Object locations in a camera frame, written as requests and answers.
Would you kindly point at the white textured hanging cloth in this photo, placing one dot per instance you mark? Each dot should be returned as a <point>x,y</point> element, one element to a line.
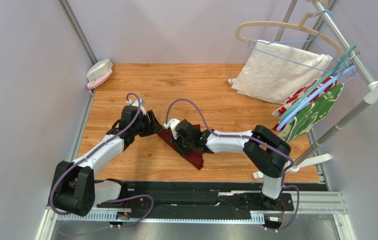
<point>272,80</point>

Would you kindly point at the green white patterned cloth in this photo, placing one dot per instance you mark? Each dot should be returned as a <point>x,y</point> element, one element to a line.
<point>310,115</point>

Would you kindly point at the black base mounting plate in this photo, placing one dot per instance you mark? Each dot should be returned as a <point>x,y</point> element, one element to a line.
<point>196,200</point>

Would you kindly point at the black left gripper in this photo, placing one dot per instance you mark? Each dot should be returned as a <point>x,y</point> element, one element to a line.
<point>154,126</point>

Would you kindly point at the silver white clothes rack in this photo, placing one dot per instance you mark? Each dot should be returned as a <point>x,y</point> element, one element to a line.
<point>349,57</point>

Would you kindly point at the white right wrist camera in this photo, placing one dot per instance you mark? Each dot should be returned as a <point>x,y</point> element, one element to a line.
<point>171,125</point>

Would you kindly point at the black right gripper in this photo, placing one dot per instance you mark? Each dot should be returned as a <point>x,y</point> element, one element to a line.
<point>182,143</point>

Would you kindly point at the dark red cloth napkin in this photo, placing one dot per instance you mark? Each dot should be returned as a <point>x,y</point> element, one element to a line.
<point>193,157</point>

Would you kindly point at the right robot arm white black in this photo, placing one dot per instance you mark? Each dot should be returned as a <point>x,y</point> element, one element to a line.
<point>266,151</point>

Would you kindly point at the light blue wire hanger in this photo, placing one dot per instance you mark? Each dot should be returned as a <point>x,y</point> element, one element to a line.
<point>284,50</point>

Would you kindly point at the red flower patterned cloth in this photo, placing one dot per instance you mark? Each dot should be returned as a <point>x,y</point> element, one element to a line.
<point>294,96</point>

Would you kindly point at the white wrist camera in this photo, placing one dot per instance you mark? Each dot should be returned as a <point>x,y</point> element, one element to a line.
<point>171,125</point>
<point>138,104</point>

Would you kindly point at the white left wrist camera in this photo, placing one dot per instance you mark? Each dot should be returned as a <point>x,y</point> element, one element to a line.
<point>138,104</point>

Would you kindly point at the beige clothes hanger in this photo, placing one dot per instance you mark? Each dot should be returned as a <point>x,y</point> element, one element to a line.
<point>285,25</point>

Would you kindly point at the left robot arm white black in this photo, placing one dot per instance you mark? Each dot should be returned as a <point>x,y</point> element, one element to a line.
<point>74,189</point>

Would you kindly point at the blue clothes hanger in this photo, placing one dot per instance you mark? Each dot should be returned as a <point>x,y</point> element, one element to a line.
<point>316,93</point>

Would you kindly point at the white pink folded cloth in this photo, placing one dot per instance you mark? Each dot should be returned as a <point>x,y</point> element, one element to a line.
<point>99,73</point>

